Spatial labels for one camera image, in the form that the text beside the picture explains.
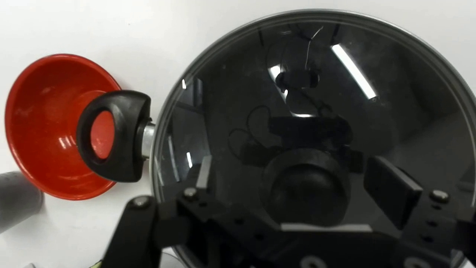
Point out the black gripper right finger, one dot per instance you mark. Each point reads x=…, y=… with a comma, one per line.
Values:
x=395, y=194

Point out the black cooking pot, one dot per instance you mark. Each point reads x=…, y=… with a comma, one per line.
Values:
x=128, y=149

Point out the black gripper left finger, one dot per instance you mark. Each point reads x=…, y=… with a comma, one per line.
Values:
x=148, y=232

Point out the glass lid with black knob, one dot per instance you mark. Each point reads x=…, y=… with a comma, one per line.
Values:
x=395, y=75

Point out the red plastic bowl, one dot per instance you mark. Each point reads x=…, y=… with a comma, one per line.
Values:
x=38, y=124

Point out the clear measuring cup dark contents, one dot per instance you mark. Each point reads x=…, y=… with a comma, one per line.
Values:
x=16, y=198

